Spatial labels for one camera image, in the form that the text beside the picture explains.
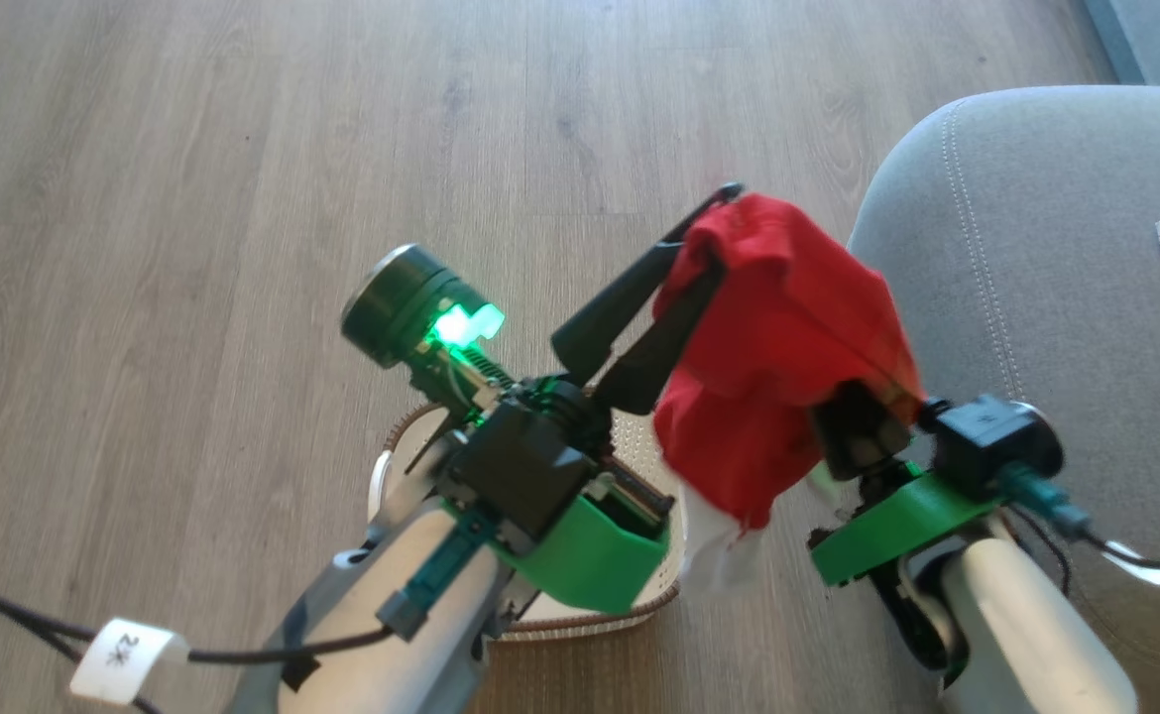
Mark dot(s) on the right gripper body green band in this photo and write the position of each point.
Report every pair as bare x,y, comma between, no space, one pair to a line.
897,526

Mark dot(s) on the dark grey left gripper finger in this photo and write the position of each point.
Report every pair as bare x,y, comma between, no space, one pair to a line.
664,342
610,312

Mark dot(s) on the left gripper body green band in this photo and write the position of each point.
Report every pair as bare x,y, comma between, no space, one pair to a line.
590,555

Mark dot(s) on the red garment with white part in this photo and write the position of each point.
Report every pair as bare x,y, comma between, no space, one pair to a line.
788,347

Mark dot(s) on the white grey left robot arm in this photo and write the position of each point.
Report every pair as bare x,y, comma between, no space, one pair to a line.
392,664

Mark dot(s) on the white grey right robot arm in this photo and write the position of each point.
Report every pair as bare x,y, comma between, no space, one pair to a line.
1026,635

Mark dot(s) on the white mesh basket, woven rim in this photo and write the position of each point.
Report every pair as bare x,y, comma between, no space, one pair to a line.
635,446

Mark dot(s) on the grey sofa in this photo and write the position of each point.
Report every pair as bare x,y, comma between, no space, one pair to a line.
1066,297

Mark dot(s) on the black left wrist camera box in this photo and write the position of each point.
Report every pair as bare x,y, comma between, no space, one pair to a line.
521,466

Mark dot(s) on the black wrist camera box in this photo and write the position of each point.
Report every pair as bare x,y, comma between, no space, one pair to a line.
991,436
521,466

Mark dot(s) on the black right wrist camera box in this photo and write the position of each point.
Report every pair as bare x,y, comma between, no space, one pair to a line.
991,436

